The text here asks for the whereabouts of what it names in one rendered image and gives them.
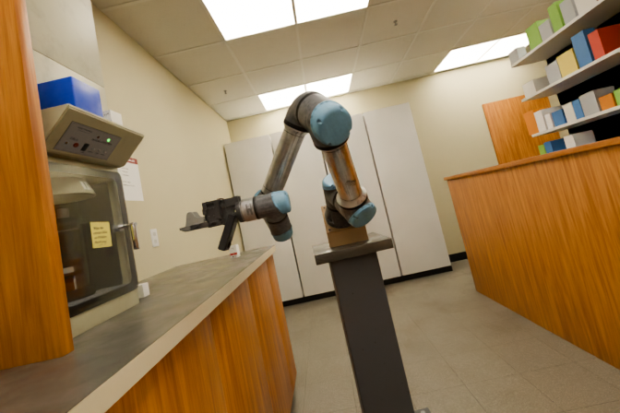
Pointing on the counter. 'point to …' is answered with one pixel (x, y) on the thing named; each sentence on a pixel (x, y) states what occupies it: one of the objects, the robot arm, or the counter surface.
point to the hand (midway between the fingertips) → (184, 230)
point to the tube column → (61, 9)
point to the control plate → (75, 134)
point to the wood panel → (26, 197)
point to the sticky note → (101, 234)
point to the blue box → (72, 87)
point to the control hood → (53, 122)
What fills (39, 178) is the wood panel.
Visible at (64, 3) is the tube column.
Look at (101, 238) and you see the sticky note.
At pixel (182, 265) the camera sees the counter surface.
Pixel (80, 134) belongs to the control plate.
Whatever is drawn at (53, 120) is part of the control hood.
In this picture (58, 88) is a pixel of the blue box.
